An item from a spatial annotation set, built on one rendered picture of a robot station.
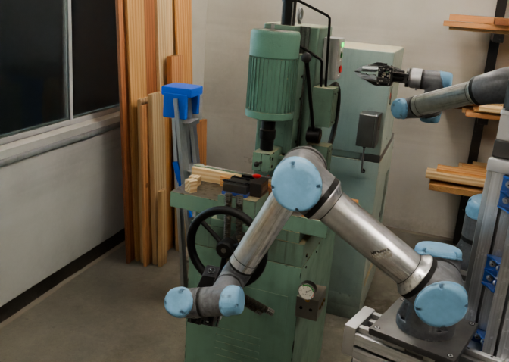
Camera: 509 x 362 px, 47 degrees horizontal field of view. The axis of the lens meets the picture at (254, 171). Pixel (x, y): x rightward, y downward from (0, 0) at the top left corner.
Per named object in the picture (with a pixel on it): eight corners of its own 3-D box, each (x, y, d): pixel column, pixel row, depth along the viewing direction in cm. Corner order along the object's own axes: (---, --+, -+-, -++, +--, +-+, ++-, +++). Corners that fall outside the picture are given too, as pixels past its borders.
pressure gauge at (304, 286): (296, 302, 202) (298, 281, 200) (299, 298, 206) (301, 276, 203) (313, 307, 200) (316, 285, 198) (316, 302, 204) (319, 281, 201)
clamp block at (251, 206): (215, 218, 202) (216, 194, 199) (229, 207, 214) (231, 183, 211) (255, 226, 197) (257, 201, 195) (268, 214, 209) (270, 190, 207)
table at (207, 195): (156, 213, 210) (157, 198, 208) (193, 190, 237) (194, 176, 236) (320, 249, 191) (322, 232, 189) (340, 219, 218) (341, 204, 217)
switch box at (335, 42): (320, 78, 231) (324, 37, 226) (326, 76, 240) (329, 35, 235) (335, 80, 229) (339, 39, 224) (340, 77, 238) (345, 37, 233)
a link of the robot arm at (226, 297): (245, 273, 154) (206, 276, 157) (235, 292, 144) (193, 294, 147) (250, 300, 156) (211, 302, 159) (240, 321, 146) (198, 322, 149)
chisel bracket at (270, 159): (251, 173, 216) (252, 151, 214) (263, 164, 229) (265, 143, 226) (270, 177, 214) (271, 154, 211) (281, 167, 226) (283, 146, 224)
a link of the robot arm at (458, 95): (505, 101, 173) (390, 126, 215) (529, 100, 178) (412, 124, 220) (501, 62, 173) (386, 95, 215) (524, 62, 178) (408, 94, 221)
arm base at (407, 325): (462, 323, 156) (468, 290, 153) (444, 348, 144) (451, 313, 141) (407, 304, 164) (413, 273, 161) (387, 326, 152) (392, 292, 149)
